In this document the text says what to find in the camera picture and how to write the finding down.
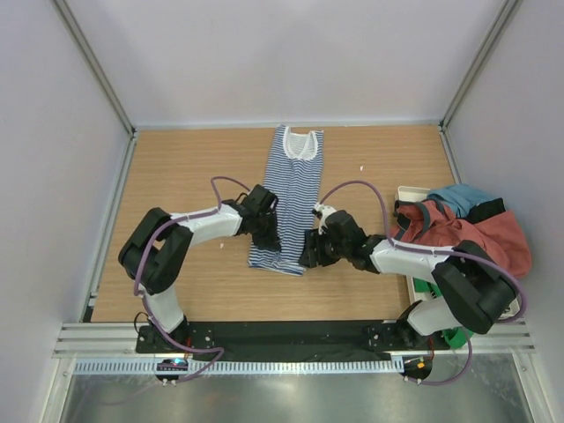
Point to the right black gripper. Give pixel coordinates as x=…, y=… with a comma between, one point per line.
x=311, y=258

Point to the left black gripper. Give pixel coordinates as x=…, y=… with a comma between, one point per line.
x=271, y=241

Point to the blue white striped tank top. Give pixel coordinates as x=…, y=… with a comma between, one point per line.
x=293, y=173

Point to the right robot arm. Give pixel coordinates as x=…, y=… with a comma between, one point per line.
x=475, y=291

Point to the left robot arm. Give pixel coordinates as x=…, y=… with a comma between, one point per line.
x=154, y=254

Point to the red tank top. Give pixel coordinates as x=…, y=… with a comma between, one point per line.
x=431, y=223

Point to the teal tank top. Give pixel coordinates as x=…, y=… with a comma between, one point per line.
x=460, y=198

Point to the green tank top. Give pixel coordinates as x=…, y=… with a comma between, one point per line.
x=456, y=339

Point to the black tank top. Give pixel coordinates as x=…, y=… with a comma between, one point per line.
x=485, y=211

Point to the white plastic tray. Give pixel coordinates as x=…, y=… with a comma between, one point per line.
x=415, y=194

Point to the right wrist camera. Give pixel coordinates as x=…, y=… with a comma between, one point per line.
x=322, y=212

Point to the slotted cable duct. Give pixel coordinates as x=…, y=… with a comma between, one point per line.
x=177, y=366

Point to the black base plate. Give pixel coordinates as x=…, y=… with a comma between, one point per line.
x=309, y=341

